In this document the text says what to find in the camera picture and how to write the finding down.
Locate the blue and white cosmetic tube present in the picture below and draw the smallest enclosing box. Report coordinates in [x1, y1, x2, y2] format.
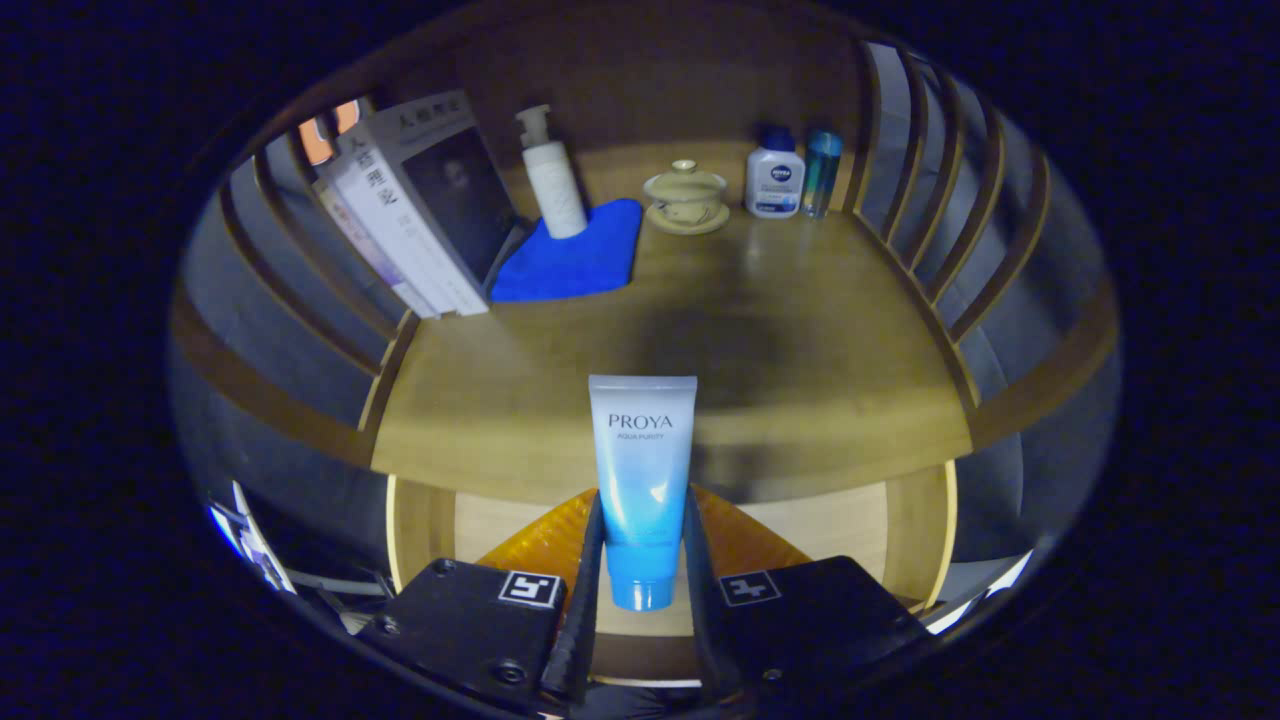
[588, 375, 699, 612]

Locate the blue folded cloth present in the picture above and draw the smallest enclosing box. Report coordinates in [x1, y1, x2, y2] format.
[489, 198, 644, 304]

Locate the white and purple book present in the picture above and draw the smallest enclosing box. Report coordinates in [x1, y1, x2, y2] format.
[312, 178, 441, 321]

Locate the white lotion bottle blue cap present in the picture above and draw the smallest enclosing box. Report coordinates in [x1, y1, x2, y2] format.
[745, 125, 807, 220]

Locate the wooden countertop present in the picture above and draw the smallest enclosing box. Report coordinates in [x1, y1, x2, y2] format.
[372, 140, 973, 506]

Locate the white pump bottle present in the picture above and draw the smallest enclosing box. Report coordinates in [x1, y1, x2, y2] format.
[515, 104, 589, 240]

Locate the teal slim bottle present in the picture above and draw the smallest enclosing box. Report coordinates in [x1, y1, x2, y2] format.
[800, 128, 844, 220]

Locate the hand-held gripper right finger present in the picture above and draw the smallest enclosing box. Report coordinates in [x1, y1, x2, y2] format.
[683, 485, 931, 701]

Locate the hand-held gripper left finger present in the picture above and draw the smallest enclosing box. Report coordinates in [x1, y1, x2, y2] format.
[358, 488, 608, 713]

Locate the white book with dark cover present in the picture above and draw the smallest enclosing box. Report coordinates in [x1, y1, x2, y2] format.
[355, 90, 521, 316]

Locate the plain white book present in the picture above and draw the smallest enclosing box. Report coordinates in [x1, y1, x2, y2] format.
[325, 150, 456, 319]

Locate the wooden drawer with black knob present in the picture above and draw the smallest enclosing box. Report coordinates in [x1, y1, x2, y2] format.
[385, 460, 959, 691]

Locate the beige lidded teacup with saucer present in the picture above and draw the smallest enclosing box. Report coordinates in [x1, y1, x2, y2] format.
[642, 159, 731, 236]

